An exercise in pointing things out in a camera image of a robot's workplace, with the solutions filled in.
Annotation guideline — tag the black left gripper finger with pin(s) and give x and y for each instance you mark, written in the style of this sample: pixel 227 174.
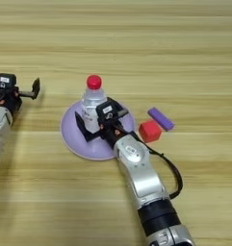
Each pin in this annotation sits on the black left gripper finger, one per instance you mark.
pixel 36 88

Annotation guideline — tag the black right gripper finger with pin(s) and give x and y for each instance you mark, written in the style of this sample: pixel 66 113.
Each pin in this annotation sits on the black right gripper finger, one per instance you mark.
pixel 83 129

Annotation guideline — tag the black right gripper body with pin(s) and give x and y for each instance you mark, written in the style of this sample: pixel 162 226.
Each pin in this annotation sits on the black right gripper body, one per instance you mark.
pixel 112 133

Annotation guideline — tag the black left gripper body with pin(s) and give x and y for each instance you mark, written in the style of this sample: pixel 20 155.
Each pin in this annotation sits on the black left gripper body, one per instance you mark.
pixel 10 101

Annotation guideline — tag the clear bottle with red cap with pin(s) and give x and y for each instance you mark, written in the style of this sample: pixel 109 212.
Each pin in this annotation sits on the clear bottle with red cap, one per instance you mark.
pixel 93 96

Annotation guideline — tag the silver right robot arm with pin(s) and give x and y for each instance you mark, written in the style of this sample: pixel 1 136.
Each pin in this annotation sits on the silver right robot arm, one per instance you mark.
pixel 143 179

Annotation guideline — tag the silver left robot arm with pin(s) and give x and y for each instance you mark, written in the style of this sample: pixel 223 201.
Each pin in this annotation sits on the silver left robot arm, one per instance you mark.
pixel 0 128

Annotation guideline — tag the purple round plate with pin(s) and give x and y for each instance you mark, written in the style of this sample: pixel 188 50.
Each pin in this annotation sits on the purple round plate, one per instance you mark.
pixel 72 137

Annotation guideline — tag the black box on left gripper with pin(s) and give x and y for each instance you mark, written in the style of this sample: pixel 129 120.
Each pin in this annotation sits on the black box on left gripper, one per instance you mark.
pixel 5 81

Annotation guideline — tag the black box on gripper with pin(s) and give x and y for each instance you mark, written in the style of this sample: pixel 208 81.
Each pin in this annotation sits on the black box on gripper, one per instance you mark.
pixel 107 110
pixel 5 81

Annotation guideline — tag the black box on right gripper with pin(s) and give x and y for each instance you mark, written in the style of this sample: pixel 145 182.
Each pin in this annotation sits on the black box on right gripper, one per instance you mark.
pixel 107 110

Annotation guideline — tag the red cube block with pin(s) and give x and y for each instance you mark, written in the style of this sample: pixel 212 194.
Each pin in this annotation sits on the red cube block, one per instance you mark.
pixel 149 132

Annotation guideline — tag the purple rectangular block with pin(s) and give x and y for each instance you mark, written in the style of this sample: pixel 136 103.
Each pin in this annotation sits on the purple rectangular block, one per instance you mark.
pixel 160 118

